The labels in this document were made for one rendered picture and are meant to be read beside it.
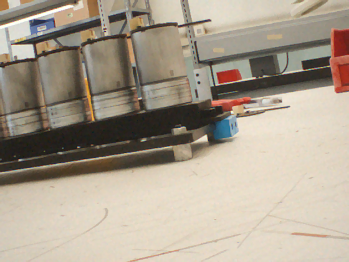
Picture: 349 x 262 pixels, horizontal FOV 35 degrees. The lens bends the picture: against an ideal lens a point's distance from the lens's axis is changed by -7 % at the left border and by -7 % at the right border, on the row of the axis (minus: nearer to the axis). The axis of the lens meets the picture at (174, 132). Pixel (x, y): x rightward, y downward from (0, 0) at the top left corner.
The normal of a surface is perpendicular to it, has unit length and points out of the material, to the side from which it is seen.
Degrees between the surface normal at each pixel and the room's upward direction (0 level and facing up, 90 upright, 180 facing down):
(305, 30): 90
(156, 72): 90
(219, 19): 90
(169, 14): 90
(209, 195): 0
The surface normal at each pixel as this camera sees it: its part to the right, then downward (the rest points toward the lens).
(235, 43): -0.33, 0.14
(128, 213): -0.18, -0.98
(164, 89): 0.02, 0.07
